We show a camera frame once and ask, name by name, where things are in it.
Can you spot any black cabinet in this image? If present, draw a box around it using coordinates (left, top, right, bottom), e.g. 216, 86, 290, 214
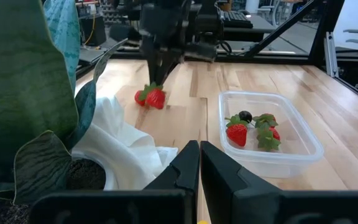
79, 15, 107, 47

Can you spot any black aluminium table frame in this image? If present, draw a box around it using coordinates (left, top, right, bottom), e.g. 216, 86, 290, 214
75, 0, 358, 108

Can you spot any clear plastic tupperware container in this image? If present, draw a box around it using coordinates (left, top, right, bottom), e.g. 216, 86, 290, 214
218, 90, 325, 179

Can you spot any black diagonal brace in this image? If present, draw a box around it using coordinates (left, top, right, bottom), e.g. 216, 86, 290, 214
244, 0, 320, 58

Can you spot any silver aluminium bracket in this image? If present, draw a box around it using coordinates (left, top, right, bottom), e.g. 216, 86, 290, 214
323, 30, 341, 78

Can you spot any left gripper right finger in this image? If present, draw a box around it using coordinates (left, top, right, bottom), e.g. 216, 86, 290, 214
200, 140, 358, 224

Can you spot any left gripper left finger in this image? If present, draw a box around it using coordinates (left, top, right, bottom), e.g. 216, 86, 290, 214
31, 139, 200, 224

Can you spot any grey desk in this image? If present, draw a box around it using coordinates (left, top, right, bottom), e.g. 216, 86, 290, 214
222, 14, 278, 43

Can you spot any white plant pot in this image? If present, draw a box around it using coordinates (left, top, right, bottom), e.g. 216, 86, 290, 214
0, 151, 119, 224

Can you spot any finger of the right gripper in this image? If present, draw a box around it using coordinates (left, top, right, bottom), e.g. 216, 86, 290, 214
141, 37, 163, 85
158, 46, 185, 85

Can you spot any green snake plant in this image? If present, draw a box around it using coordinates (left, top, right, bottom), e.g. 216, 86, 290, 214
0, 0, 129, 206

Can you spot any white cloth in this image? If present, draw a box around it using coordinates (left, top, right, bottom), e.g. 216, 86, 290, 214
71, 95, 179, 191

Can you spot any backlit keyboard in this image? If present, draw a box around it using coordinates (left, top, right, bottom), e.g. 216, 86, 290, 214
221, 11, 254, 29

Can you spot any red strawberry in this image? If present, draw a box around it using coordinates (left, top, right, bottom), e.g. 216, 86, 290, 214
252, 113, 279, 129
225, 114, 250, 147
139, 82, 167, 110
134, 89, 147, 107
255, 126, 282, 152

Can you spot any yellow cable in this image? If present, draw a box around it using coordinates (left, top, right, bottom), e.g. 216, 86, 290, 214
84, 14, 96, 47

